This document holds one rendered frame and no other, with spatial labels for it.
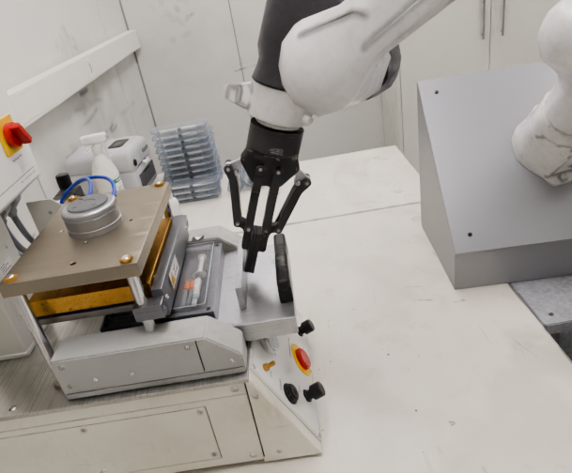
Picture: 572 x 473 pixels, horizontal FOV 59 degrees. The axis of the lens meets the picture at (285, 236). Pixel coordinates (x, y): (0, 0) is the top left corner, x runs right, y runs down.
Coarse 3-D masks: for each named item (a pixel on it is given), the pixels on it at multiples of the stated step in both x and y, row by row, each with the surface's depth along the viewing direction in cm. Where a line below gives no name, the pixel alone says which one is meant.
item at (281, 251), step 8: (280, 240) 83; (280, 248) 80; (280, 256) 78; (280, 264) 76; (280, 272) 74; (288, 272) 74; (280, 280) 72; (288, 280) 72; (280, 288) 73; (288, 288) 73; (280, 296) 73; (288, 296) 73
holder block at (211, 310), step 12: (216, 252) 86; (216, 264) 82; (216, 276) 79; (216, 288) 76; (216, 300) 74; (192, 312) 71; (204, 312) 71; (216, 312) 73; (108, 324) 72; (120, 324) 72; (132, 324) 71
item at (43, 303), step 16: (160, 224) 84; (160, 240) 78; (160, 256) 75; (144, 272) 70; (64, 288) 70; (80, 288) 69; (96, 288) 69; (112, 288) 68; (128, 288) 68; (144, 288) 68; (32, 304) 68; (48, 304) 69; (64, 304) 69; (80, 304) 69; (96, 304) 69; (112, 304) 70; (128, 304) 70; (48, 320) 70; (64, 320) 70
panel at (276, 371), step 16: (288, 336) 90; (304, 336) 98; (256, 352) 74; (288, 352) 86; (256, 368) 71; (272, 368) 76; (288, 368) 82; (272, 384) 73; (304, 384) 84; (288, 400) 75; (304, 400) 80; (304, 416) 77
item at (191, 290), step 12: (192, 252) 85; (204, 252) 84; (192, 264) 82; (204, 264) 81; (180, 276) 79; (192, 276) 78; (204, 276) 78; (180, 288) 76; (192, 288) 75; (204, 288) 75; (180, 300) 73; (192, 300) 72; (204, 300) 72
